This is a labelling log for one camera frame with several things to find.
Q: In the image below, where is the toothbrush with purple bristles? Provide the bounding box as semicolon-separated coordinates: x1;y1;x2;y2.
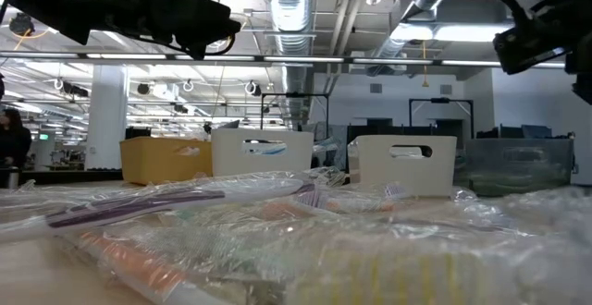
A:
290;188;328;210
384;182;408;198

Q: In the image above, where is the black monitor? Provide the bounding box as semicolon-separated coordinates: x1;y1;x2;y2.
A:
521;124;554;140
124;126;153;139

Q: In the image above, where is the rectangular ceiling light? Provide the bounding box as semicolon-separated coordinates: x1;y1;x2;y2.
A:
390;21;515;43

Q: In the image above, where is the white pillar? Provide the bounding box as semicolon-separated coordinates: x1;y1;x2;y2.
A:
85;64;130;171

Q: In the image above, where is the long overhead beam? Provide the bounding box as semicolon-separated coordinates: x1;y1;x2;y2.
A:
0;50;568;69

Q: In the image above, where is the grey translucent plastic bin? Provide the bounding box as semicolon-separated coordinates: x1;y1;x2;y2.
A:
464;138;575;198

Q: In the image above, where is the white plastic bin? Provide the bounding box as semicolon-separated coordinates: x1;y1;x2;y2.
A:
347;134;459;199
211;128;315;177

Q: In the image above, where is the yellow plastic bin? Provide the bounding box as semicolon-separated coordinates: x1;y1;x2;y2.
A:
119;137;214;187

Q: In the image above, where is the black ceiling device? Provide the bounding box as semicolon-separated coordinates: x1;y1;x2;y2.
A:
7;11;37;37

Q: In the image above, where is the person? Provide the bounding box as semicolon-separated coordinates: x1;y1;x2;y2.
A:
0;107;32;170

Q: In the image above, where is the yellow toothbrush in wrapper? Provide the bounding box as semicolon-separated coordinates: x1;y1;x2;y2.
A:
286;244;510;305

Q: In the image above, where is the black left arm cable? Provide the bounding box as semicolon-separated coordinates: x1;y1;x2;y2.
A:
203;31;237;59

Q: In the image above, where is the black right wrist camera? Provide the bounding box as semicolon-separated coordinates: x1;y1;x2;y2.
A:
492;22;573;76

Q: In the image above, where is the black workstation frame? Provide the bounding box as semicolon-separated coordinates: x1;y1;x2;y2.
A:
408;96;475;140

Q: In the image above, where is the yellow hanging cord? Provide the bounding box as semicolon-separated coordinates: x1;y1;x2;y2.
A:
419;40;430;89

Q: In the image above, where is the black aluminium table frame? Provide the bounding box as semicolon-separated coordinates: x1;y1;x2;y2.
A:
0;169;351;187

